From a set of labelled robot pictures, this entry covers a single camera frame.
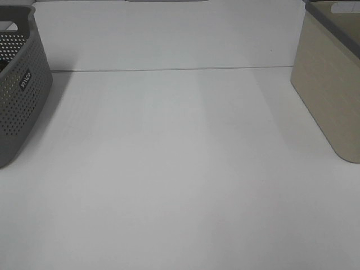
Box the beige plastic bin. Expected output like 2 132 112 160
290 1 359 164

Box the grey perforated plastic basket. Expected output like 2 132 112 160
1 5 53 167

